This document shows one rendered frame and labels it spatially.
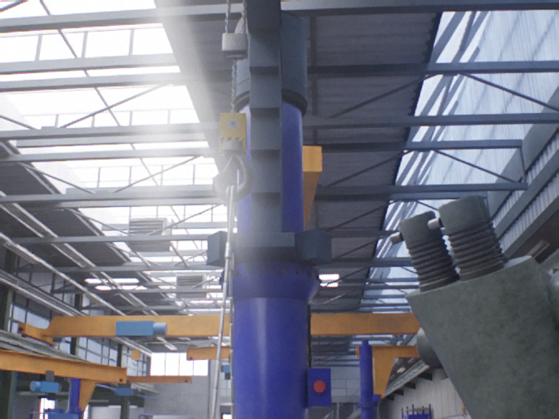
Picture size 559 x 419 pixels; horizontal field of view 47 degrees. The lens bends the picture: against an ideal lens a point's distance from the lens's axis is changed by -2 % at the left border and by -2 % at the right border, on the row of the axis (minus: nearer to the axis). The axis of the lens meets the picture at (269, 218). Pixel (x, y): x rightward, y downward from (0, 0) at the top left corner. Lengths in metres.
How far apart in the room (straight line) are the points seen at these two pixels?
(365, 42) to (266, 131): 6.19
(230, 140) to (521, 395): 0.80
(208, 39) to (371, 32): 2.10
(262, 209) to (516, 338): 1.63
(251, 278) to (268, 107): 0.71
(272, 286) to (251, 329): 0.20
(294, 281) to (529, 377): 1.63
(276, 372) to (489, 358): 1.56
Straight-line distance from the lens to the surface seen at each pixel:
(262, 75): 2.83
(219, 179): 1.46
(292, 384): 2.77
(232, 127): 1.50
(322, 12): 6.54
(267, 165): 2.74
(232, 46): 1.60
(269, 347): 2.75
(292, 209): 2.94
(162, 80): 9.19
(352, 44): 8.87
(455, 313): 1.30
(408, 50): 9.03
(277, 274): 2.75
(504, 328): 1.28
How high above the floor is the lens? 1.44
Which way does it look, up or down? 19 degrees up
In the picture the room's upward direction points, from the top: straight up
